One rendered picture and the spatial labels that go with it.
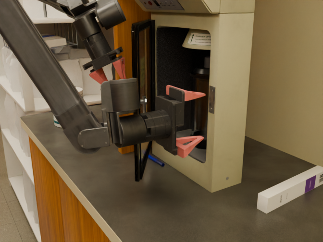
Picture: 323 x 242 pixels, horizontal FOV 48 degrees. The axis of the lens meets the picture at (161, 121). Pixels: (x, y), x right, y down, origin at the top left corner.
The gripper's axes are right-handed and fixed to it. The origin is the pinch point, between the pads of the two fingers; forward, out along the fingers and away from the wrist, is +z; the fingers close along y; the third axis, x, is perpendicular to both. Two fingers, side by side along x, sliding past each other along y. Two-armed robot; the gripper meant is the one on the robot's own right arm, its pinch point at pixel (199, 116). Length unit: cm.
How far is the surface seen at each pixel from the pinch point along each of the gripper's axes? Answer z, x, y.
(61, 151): -14, 59, -26
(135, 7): 9, 46, 22
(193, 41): 13.9, 21.5, 13.5
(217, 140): 13.1, 8.8, -11.0
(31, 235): -12, 156, -120
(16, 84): -7, 169, -23
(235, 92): 18.3, 8.8, 1.1
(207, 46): 15.4, 17.3, 12.4
